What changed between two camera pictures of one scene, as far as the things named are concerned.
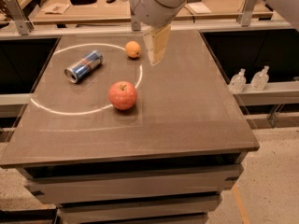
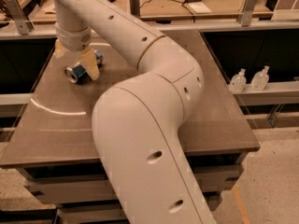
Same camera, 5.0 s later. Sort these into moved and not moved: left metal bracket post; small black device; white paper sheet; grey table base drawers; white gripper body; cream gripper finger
Moved: white gripper body; cream gripper finger
Not moved: white paper sheet; grey table base drawers; left metal bracket post; small black device
